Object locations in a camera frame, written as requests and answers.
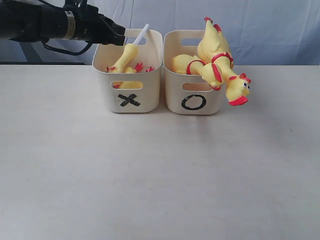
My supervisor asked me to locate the cream bin marked X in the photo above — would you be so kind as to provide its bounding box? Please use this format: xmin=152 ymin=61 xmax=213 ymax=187
xmin=92 ymin=28 xmax=163 ymax=113

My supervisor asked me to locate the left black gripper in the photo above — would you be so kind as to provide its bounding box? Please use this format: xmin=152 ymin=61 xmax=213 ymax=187
xmin=72 ymin=5 xmax=125 ymax=46

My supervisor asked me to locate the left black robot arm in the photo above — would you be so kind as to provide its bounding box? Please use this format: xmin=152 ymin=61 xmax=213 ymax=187
xmin=0 ymin=0 xmax=126 ymax=46

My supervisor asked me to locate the white backdrop curtain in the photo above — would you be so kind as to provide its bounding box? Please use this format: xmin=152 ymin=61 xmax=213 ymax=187
xmin=0 ymin=0 xmax=320 ymax=66

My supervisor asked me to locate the whole yellow rubber chicken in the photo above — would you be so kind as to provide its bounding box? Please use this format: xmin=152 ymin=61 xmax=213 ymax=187
xmin=171 ymin=54 xmax=224 ymax=91

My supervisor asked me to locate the headless rubber chicken body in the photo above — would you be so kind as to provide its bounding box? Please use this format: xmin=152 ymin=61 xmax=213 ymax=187
xmin=112 ymin=62 xmax=144 ymax=89

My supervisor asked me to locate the cream bin marked O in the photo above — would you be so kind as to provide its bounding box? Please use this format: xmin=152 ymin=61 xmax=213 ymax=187
xmin=162 ymin=30 xmax=226 ymax=115

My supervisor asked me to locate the severed chicken head with squeaker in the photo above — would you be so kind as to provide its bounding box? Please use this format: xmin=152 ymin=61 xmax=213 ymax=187
xmin=106 ymin=23 xmax=150 ymax=73

